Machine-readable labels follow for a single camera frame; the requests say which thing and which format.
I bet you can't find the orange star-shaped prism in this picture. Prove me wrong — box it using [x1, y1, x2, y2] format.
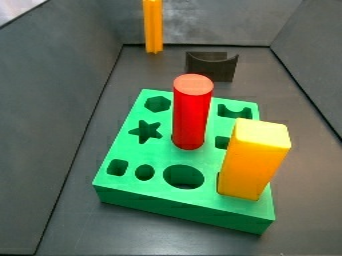
[142, 0, 163, 53]

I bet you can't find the green shape sorter board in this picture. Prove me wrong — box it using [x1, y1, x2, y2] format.
[92, 89, 275, 234]

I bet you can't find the red cylinder block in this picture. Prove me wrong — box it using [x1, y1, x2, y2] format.
[172, 74, 214, 150]

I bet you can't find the orange rectangular block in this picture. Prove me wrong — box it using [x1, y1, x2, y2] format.
[216, 118, 291, 201]

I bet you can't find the black concave block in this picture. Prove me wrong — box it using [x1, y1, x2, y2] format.
[186, 51, 239, 82]

